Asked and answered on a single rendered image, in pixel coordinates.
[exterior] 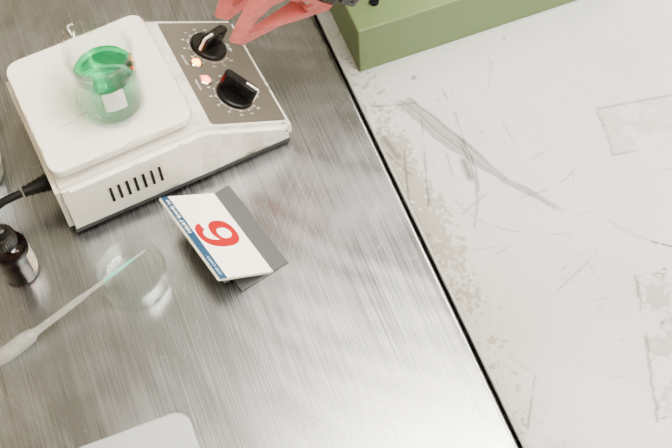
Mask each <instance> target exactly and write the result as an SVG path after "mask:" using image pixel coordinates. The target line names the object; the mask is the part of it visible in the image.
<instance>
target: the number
mask: <svg viewBox="0 0 672 448"><path fill-rule="evenodd" d="M170 200H171V201H172V202H173V204H174V205H175V206H176V208H177V209H178V211H179V212H180V213H181V215H182V216H183V217H184V219H185V220H186V221H187V223H188V224H189V226H190V227H191V228H192V230H193V231H194V232H195V234H196V235H197V236H198V238H199V239H200V241H201V242H202V243H203V245H204V246H205V247H206V249H207V250H208V251H209V253H210V254H211V256H212V257H213V258H214V260H215V261H216V262H217V264H218V265H219V266H220V268H221V269H222V270H223V272H224V273H225V275H229V274H236V273H243V272H250V271H257V270H264V269H266V268H265V267H264V266H263V264H262V263H261V262H260V260H259V259H258V258H257V256H256V255H255V254H254V252H253V251H252V250H251V248H250V247H249V246H248V244H247V243H246V242H245V241H244V239H243V238H242V237H241V235H240V234H239V233H238V231H237V230H236V229H235V227H234V226H233V225H232V223H231V222H230V221H229V219H228V218H227V217H226V215H225V214H224V213H223V211H222V210H221V209H220V207H219V206H218V205H217V203H216V202H215V201H214V200H213V198H212V197H211V196H210V195H209V196H196V197H183V198H170Z"/></svg>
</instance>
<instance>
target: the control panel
mask: <svg viewBox="0 0 672 448"><path fill-rule="evenodd" d="M157 24H158V27H159V28H160V30H161V32H162V34H163V36H164V38H165V40H166V41H167V43H168V45H169V47H170V49H171V51H172V52H173V54H174V56H175V58H176V60H177V62H178V64H179V65H180V67H181V69H182V71H183V73H184V75H185V77H186V78H187V80H188V82H189V84H190V86H191V88H192V89H193V91H194V93H195V95H196V97H197V99H198V101H199V102H200V104H201V106H202V108H203V110H204V112H205V114H206V115H207V117H208V119H209V121H210V122H211V124H231V123H247V122H262V121H278V120H285V117H284V115H283V114H282V112H281V110H280V108H279V107H278V105H277V103H276V102H275V100H274V98H273V96H272V95H271V93H270V91H269V89H268V88H267V86H266V84H265V83H264V81H263V79H262V77H261V76H260V74H259V72H258V71H257V69H256V67H255V65H254V64H253V62H252V60H251V58H250V57H249V55H248V53H247V52H246V50H245V48H244V46H243V45H239V44H234V43H231V42H230V40H229V39H230V36H231V34H232V32H233V30H234V29H233V27H232V26H231V24H230V23H157ZM218 25H224V26H225V27H226V28H227V32H226V34H225V36H224V38H223V40H222V42H223V43H224V44H225V46H226V49H227V53H226V55H225V57H224V58H223V59H221V60H218V61H211V60H207V59H204V58H202V57H201V56H199V55H198V54H196V53H195V52H194V50H193V49H192V47H191V45H190V40H191V38H192V36H193V35H194V34H196V33H199V32H206V33H207V32H209V31H210V30H212V29H213V28H215V27H216V26H218ZM194 58H197V59H199V60H200V61H201V65H199V66H198V65H195V64H193V63H192V59H194ZM227 69H230V70H233V71H234V72H236V73H237V74H239V75H240V76H242V77H243V78H245V79H246V80H248V81H249V82H251V83H252V84H254V85H255V86H257V87H258V89H259V93H258V95H257V97H256V99H255V101H254V102H253V103H252V105H251V106H250V107H249V108H246V109H236V108H233V107H230V106H228V105H227V104H225V103H224V102H223V101H222V100H221V99H220V98H219V96H218V94H217V86H218V84H219V83H220V80H221V78H222V76H223V74H224V72H225V71H226V70H227ZM204 75H206V76H208V77H209V78H210V82H209V83H206V82H204V81H203V80H202V79H201V77H202V76H204Z"/></svg>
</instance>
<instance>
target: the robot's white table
mask: <svg viewBox="0 0 672 448"><path fill-rule="evenodd" d="M313 16H314V18H315V20H316V22H317V24H318V26H319V28H320V31H321V33H322V35H323V37H324V39H325V41H326V43H327V45H328V47H329V49H330V52H331V54H332V56H333V58H334V60H335V62H336V64H337V66H338V68H339V70H340V73H341V75H342V77H343V79H344V81H345V83H346V85H347V87H348V89H349V91H350V94H351V96H352V98H353V100H354V102H355V104H356V106H357V108H358V110H359V113H360V115H361V117H362V119H363V121H364V123H365V125H366V127H367V129H368V131H369V134H370V136H371V138H372V140H373V142H374V144H375V146H376V148H377V150H378V152H379V155H380V157H381V159H382V161H383V163H384V165H385V167H386V169H387V171H388V173H389V176H390V178H391V180H392V182H393V184H394V186H395V188H396V190H397V192H398V194H399V197H400V199H401V201H402V203H403V205H404V207H405V209H406V211H407V213H408V215H409V218H410V220H411V222H412V224H413V226H414V228H415V230H416V232H417V234H418V237H419V239H420V241H421V243H422V245H423V247H424V249H425V251H426V253H427V255H428V258H429V260H430V262H431V264H432V266H433V268H434V270H435V272H436V274H437V276H438V279H439V281H440V283H441V285H442V287H443V289H444V291H445V293H446V295H447V297H448V300H449V302H450V304H451V306H452V308H453V310H454V312H455V314H456V316H457V318H458V321H459V323H460V325H461V327H462V329H463V331H464V333H465V335H466V337H467V339H468V342H469V344H470V346H471V348H472V350H473V352H474V354H475V356H476V358H477V360H478V363H479V365H480V367H481V369H482V371H483V373H484V375H485V377H486V379H487V382H488V384H489V386H490V388H491V390H492V392H493V394H494V396H495V398H496V400H497V403H498V405H499V407H500V409H501V411H502V413H503V415H504V417H505V419H506V421H507V424H508V426H509V428H510V430H511V432H512V434H513V436H514V438H515V440H516V442H517V445H518V447H519V448H672V0H576V1H573V2H570V3H566V4H563V5H560V6H557V7H554V8H551V9H548V10H545V11H542V12H539V13H536V14H533V15H530V16H527V17H524V18H521V19H518V20H515V21H512V22H509V23H506V24H503V25H500V26H497V27H494V28H491V29H488V30H485V31H482V32H479V33H476V34H473V35H470V36H467V37H464V38H461V39H458V40H455V41H452V42H449V43H446V44H443V45H440V46H437V47H434V48H431V49H428V50H425V51H422V52H419V53H416V54H413V55H410V56H407V57H404V58H401V59H397V60H394V61H391V62H388V63H385V64H382V65H379V66H376V67H373V68H370V69H367V70H364V71H359V69H358V67H357V65H356V63H355V61H354V59H353V57H352V55H351V53H350V51H349V49H348V47H347V45H346V42H345V40H344V38H343V36H342V34H341V32H340V30H339V28H338V26H337V24H336V22H335V20H334V18H333V16H332V14H331V12H330V10H328V11H325V12H322V13H319V14H316V15H313Z"/></svg>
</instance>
